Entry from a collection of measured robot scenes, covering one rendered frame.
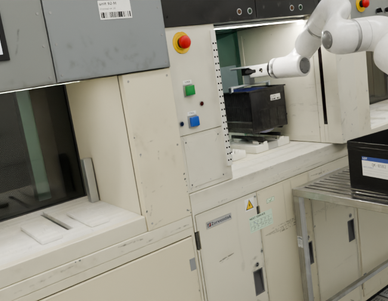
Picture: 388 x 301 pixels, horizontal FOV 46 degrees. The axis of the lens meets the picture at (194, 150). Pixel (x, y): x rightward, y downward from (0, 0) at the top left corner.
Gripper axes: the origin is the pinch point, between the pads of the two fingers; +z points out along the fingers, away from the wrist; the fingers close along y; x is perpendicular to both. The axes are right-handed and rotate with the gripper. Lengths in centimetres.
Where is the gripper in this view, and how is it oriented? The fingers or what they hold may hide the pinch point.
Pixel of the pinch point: (248, 71)
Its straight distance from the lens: 204.7
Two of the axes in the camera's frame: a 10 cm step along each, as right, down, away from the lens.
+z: -5.9, -0.7, 8.0
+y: 7.9, -2.2, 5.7
